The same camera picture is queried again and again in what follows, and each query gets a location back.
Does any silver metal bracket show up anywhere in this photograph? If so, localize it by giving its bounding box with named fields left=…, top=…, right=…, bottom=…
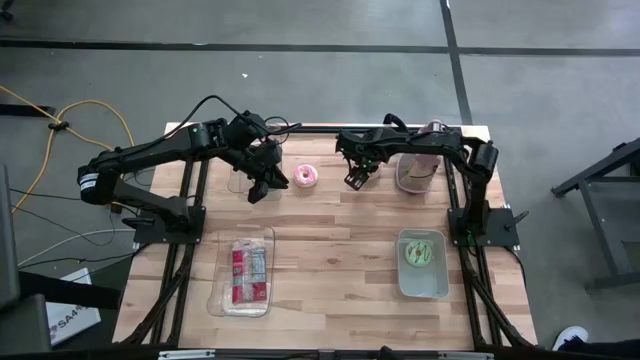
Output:
left=438, top=351, right=494, bottom=360
left=158, top=349, right=216, bottom=360

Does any black curved bracket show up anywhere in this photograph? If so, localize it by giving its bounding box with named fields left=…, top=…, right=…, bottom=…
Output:
left=382, top=112, right=410, bottom=132

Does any yellow extension cord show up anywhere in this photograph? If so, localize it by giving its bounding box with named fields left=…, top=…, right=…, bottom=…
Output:
left=0, top=84, right=126, bottom=211
left=12, top=99, right=150, bottom=214

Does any person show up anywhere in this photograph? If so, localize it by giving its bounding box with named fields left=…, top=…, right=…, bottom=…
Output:
left=552, top=325, right=640, bottom=360

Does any black table frame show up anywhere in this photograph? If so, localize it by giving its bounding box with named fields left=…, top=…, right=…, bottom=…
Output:
left=113, top=122, right=540, bottom=351

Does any red packet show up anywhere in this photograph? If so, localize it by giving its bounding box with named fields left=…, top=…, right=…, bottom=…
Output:
left=229, top=238, right=269, bottom=306

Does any teal frosted toy donut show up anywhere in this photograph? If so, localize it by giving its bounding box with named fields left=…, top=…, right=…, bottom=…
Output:
left=404, top=239, right=434, bottom=268

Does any pink frosted toy donut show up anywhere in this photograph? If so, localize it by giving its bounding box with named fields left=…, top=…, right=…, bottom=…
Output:
left=292, top=163, right=320, bottom=189

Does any clear plastic bin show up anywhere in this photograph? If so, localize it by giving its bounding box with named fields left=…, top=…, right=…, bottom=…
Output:
left=207, top=222, right=277, bottom=316
left=227, top=122, right=284, bottom=202

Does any white cardboard box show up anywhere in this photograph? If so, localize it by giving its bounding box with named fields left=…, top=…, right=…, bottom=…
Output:
left=45, top=267, right=101, bottom=346

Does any white plastic bin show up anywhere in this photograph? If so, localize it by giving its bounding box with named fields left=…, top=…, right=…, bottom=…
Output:
left=395, top=228, right=451, bottom=300

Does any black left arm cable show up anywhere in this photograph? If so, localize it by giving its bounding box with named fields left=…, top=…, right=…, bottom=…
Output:
left=163, top=94, right=302, bottom=139

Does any black metal stand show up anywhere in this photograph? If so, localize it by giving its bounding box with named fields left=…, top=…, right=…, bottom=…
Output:
left=550, top=137, right=640, bottom=291

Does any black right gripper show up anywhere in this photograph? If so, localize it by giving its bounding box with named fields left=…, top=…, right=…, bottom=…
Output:
left=343, top=142, right=384, bottom=192

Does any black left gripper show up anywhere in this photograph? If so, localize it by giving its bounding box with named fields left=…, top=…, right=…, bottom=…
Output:
left=234, top=139, right=290, bottom=205

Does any white floor cable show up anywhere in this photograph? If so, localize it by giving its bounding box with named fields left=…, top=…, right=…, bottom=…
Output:
left=17, top=227, right=137, bottom=268

